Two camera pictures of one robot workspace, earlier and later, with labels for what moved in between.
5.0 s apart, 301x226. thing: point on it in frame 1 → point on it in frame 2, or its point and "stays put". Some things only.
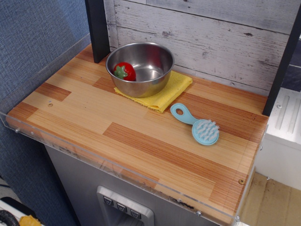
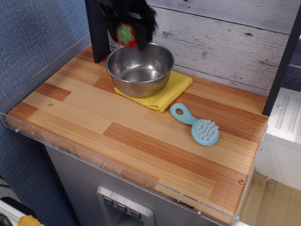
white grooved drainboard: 284,120 stays put
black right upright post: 293,40 stays put
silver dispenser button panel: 119,209 stays put
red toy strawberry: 125,71 → 125,34
